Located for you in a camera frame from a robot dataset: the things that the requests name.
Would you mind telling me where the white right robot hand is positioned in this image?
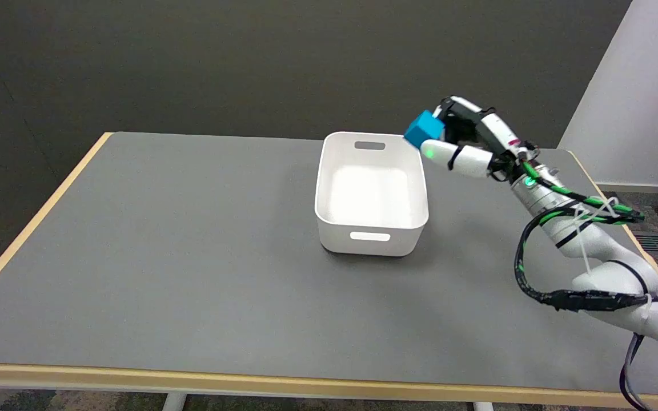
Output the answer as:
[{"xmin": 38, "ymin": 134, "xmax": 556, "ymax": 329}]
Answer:
[{"xmin": 420, "ymin": 96, "xmax": 540, "ymax": 182}]

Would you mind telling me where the blue wooden cube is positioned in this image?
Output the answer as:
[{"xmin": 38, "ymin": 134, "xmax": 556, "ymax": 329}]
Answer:
[{"xmin": 404, "ymin": 110, "xmax": 446, "ymax": 150}]

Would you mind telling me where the white plastic box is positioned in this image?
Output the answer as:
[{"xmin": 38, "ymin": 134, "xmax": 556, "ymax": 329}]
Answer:
[{"xmin": 314, "ymin": 132, "xmax": 430, "ymax": 257}]

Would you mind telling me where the metal floor vent grille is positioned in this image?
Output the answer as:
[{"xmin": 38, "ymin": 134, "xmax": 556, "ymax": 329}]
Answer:
[{"xmin": 632, "ymin": 231, "xmax": 658, "ymax": 253}]

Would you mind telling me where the grey table mat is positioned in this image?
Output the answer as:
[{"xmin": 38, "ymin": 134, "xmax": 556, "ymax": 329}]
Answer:
[{"xmin": 0, "ymin": 132, "xmax": 658, "ymax": 396}]

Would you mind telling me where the black green braided cable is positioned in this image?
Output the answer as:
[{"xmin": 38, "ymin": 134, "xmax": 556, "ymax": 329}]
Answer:
[{"xmin": 515, "ymin": 162, "xmax": 658, "ymax": 312}]

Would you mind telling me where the thin black cable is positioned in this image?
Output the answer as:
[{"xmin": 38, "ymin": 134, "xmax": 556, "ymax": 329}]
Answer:
[{"xmin": 619, "ymin": 334, "xmax": 645, "ymax": 411}]

